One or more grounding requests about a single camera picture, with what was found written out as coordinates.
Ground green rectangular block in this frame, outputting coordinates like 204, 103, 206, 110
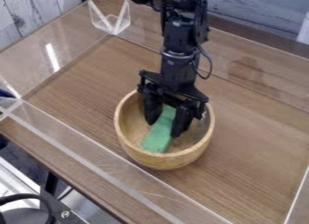
142, 106, 176, 154

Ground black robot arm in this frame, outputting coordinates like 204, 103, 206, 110
131, 0, 210, 137

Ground black cable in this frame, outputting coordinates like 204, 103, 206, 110
0, 192, 56, 224

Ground black table leg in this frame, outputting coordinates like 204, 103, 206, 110
44, 172, 59, 196

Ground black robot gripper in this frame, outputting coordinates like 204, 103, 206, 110
138, 51, 209, 137

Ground brown wooden bowl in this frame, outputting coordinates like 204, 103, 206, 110
114, 90, 217, 171

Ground clear acrylic tray walls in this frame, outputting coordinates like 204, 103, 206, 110
0, 6, 309, 224

